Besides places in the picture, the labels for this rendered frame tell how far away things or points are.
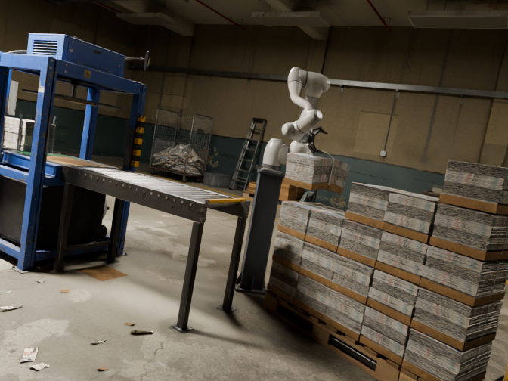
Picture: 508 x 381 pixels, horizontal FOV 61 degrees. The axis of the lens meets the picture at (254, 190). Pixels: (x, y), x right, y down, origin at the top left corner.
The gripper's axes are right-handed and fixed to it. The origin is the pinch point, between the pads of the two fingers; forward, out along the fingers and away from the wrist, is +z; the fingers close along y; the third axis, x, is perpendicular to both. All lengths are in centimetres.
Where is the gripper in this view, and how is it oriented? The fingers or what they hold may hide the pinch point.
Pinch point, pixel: (323, 142)
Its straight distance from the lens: 324.6
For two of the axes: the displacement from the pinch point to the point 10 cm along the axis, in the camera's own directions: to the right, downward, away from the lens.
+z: 7.5, 1.5, 6.5
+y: -2.4, 9.7, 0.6
